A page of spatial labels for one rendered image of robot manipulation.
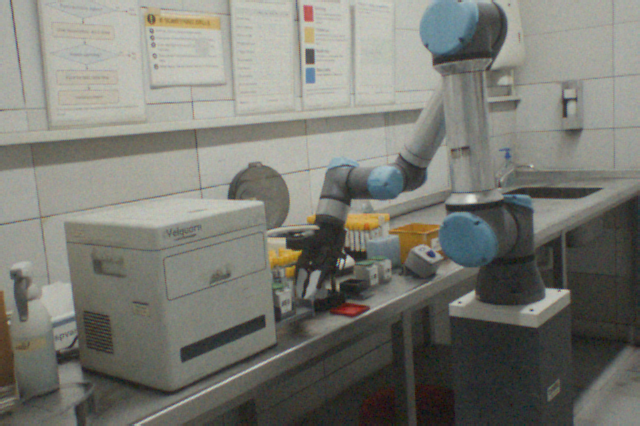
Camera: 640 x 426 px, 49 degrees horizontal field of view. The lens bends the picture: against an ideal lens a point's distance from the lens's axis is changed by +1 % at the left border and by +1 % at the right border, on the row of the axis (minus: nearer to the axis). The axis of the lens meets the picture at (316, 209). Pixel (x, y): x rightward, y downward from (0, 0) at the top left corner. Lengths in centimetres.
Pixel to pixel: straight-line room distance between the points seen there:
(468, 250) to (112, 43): 107
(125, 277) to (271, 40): 127
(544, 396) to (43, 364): 99
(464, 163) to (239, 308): 52
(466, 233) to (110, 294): 69
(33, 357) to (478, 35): 101
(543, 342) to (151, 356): 79
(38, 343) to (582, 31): 324
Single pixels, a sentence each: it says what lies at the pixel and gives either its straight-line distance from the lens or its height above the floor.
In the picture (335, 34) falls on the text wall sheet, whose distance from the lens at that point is 264.
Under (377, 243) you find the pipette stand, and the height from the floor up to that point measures 97.
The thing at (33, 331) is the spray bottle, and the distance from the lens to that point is 134.
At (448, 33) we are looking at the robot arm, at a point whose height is 147.
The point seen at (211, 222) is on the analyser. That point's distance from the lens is 128.
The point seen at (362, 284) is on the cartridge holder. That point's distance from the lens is 175.
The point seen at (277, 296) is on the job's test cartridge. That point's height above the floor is 97.
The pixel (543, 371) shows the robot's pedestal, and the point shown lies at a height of 77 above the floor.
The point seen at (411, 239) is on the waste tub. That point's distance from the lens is 204.
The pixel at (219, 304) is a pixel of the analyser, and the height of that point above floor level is 100.
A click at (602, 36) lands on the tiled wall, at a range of 396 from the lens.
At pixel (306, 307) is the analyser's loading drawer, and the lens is 155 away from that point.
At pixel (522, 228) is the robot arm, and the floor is 107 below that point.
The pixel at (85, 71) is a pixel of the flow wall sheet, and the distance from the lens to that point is 189.
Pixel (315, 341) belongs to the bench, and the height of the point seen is 87.
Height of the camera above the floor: 134
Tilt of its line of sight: 8 degrees down
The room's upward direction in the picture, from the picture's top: 4 degrees counter-clockwise
